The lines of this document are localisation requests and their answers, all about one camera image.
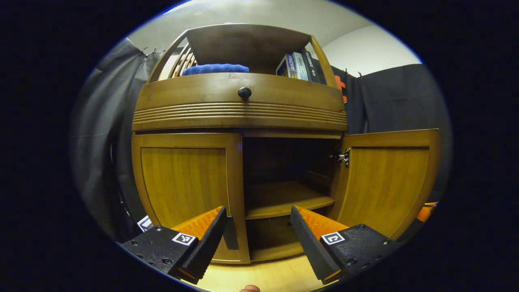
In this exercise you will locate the black backdrop cloth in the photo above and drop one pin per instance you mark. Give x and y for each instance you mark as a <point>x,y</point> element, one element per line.
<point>97,134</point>

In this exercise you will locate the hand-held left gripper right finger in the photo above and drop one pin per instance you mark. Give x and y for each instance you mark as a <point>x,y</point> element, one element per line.
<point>310,243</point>

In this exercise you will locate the black spine book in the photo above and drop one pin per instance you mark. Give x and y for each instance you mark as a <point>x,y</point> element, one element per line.
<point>313,67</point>

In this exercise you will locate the wooden double-door shoe cabinet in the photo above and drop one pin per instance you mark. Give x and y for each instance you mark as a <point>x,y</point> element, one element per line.
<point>227,115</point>

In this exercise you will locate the wooden shoe cabinet door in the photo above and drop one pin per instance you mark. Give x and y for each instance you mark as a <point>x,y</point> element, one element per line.
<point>385,182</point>
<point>182,182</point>

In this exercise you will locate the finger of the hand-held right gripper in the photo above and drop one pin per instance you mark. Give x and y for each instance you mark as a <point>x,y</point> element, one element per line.
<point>425,213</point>

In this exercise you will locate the blue towel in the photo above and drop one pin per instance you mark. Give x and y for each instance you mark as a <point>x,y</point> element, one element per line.
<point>215,69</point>

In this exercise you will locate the metal door hinge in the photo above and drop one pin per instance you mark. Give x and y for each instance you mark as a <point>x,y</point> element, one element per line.
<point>344,157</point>

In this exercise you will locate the grey spine book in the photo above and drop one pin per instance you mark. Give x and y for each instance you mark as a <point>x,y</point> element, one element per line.
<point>299,65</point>

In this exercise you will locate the blue cover book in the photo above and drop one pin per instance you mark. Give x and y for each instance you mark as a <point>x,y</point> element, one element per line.
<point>284,67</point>

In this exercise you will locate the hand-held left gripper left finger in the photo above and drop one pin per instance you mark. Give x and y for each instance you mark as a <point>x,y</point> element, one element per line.
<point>204,247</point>

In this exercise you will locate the black round drawer knob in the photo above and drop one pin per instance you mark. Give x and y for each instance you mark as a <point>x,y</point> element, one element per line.
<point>244,93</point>

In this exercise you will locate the wooden inner shelf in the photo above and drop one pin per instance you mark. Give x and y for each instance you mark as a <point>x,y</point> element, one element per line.
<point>284,198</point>

